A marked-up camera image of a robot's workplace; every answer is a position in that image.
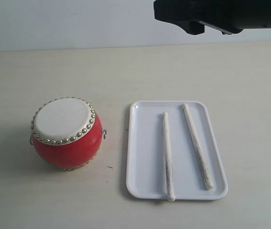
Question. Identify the red small drum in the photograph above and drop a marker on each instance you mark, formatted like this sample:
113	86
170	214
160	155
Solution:
67	132

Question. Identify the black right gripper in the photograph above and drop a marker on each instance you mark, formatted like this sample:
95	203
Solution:
227	16

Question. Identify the white rectangular plastic tray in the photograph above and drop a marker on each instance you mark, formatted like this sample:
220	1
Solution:
145	174

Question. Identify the white wooden drumstick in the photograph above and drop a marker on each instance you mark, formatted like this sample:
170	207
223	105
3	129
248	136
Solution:
168	159
198	149

